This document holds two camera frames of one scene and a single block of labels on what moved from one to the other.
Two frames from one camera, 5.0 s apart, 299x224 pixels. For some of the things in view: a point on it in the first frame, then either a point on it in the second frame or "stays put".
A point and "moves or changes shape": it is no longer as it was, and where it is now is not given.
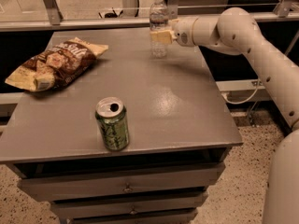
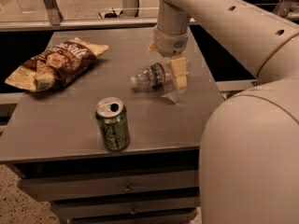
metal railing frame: [55, 21] stays put
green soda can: [113, 122] stays put
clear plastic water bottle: [159, 21] moves or changes shape
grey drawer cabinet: [181, 128] stays put
